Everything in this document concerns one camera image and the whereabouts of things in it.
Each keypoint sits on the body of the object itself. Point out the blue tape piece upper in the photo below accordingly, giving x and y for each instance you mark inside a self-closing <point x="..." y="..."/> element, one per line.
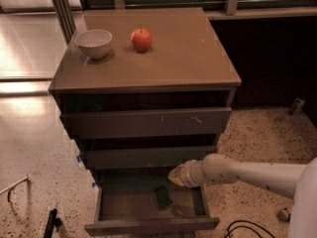
<point x="79" y="159"/>

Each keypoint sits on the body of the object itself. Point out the grey middle drawer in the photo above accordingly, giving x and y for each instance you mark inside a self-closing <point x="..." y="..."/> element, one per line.
<point x="143" y="158"/>

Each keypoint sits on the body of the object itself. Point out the red apple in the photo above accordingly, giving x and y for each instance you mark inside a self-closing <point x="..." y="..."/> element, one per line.
<point x="141" y="39"/>

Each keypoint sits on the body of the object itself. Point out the black stand on floor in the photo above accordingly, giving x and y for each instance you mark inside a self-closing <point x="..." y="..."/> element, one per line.
<point x="54" y="222"/>

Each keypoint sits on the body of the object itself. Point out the grey drawer cabinet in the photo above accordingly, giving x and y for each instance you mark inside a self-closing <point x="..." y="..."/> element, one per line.
<point x="186" y="67"/>

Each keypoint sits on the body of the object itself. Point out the dark green sponge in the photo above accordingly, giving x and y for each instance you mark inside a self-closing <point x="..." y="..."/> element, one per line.
<point x="162" y="197"/>

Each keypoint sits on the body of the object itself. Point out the white ceramic bowl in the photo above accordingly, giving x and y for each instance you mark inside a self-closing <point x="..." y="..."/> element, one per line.
<point x="95" y="44"/>

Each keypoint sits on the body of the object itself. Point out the grey open bottom drawer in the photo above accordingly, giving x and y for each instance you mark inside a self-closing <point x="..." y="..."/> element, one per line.
<point x="127" y="205"/>

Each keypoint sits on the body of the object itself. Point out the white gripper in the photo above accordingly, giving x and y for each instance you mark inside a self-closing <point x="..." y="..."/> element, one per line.
<point x="188" y="174"/>

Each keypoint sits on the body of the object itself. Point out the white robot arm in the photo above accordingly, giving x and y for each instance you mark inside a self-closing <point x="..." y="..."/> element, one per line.
<point x="297" y="182"/>

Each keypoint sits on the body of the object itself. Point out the grey top drawer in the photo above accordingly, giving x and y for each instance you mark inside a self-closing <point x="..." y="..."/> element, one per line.
<point x="149" y="123"/>

